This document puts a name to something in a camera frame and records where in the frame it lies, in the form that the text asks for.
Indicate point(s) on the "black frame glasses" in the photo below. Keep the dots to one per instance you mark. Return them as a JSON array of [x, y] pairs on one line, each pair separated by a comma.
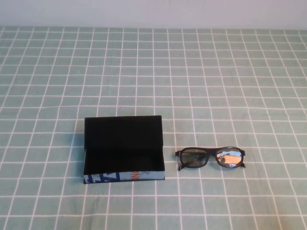
[[192, 159]]

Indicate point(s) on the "green white checked tablecloth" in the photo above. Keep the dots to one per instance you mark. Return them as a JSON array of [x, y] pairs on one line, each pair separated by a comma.
[[216, 95]]

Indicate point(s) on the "black glasses case blue print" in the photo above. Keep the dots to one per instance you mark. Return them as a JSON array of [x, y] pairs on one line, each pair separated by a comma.
[[124, 139]]

